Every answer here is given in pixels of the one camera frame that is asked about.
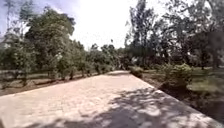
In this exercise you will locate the green bush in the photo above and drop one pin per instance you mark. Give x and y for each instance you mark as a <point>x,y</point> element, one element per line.
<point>176,76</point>
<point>136,71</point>

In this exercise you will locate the pale brick paved path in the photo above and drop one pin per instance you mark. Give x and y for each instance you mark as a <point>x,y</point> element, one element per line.
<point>100,100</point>

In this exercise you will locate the row of trees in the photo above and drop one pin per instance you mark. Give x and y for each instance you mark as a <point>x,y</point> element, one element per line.
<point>173,36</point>
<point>50,43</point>

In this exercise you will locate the bare earth and grass strip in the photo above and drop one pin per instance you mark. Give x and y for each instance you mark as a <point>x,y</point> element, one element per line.
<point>30,83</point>

